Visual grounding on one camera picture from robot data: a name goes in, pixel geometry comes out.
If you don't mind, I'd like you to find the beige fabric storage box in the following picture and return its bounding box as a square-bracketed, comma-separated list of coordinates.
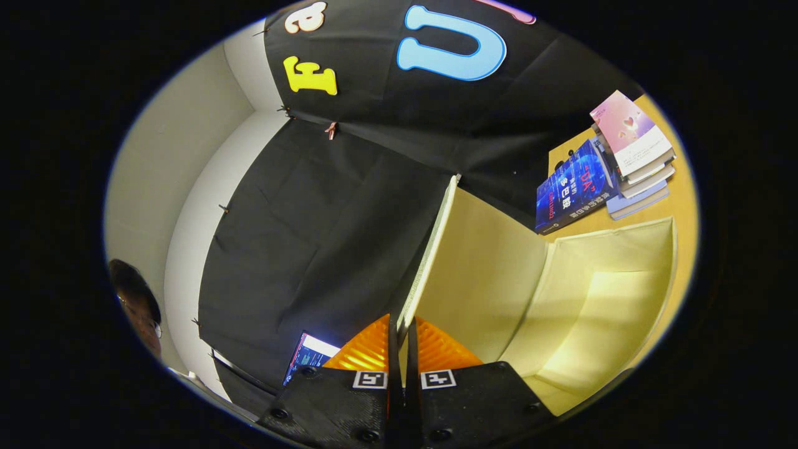
[397, 175, 679, 417]

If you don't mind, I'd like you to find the pink cover book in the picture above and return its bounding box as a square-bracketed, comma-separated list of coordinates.
[590, 90, 675, 178]

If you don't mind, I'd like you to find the light blue book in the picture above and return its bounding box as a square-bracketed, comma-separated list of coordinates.
[606, 181, 671, 221]

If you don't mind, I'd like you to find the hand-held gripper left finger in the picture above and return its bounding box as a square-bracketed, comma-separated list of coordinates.
[256, 314, 400, 449]

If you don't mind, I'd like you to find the row of black clips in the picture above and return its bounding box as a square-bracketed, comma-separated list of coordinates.
[190, 28, 297, 328]

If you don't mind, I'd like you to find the person's head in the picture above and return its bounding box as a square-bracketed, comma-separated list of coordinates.
[109, 259, 164, 362]

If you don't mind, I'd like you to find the black backdrop cloth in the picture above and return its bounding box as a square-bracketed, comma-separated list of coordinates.
[198, 0, 643, 400]

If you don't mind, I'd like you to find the white book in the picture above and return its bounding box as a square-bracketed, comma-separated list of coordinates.
[617, 153, 677, 199]

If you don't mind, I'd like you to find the computer monitor screen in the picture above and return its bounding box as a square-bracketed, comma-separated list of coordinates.
[282, 331, 342, 386]

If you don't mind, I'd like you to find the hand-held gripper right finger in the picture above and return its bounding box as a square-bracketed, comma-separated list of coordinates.
[405, 316, 555, 449]

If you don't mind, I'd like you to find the blue cover book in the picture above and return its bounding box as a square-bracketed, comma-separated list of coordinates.
[535, 137, 621, 236]

